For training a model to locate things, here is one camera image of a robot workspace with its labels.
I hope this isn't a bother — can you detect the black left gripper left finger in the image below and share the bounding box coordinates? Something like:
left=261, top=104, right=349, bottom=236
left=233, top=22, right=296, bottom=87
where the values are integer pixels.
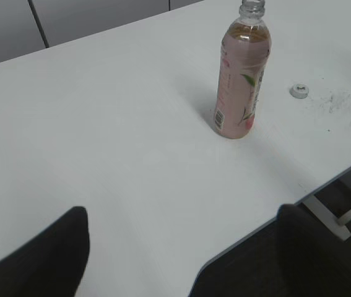
left=0, top=206, right=90, bottom=296

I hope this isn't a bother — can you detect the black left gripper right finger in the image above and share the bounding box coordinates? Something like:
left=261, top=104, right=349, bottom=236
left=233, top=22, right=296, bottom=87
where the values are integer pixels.
left=190, top=204, right=351, bottom=296

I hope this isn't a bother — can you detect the grey bottle cap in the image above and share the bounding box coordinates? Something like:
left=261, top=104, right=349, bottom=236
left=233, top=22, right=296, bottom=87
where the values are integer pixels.
left=289, top=84, right=309, bottom=99

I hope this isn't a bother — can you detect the peach oolong tea bottle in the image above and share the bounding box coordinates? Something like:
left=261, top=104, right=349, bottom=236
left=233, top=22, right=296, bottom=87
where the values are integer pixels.
left=214, top=1, right=271, bottom=139

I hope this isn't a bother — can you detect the white table leg frame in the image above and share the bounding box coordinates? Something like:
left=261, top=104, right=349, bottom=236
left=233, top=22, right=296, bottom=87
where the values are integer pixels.
left=301, top=193, right=351, bottom=242

